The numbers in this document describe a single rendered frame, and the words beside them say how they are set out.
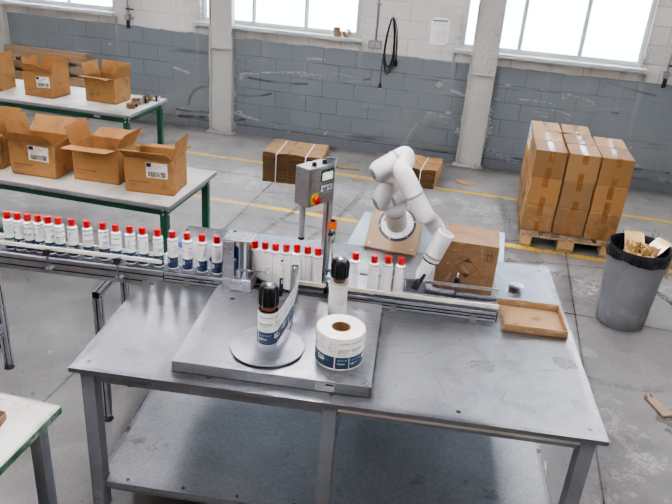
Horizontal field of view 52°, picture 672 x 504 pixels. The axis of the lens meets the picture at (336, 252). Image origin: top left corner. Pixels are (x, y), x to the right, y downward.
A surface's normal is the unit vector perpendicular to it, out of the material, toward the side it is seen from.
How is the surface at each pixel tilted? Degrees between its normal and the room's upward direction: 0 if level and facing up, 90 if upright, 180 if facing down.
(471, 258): 90
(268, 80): 90
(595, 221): 89
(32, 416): 0
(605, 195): 89
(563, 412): 0
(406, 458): 1
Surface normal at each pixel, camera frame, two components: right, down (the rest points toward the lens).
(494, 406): 0.07, -0.91
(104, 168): -0.21, 0.39
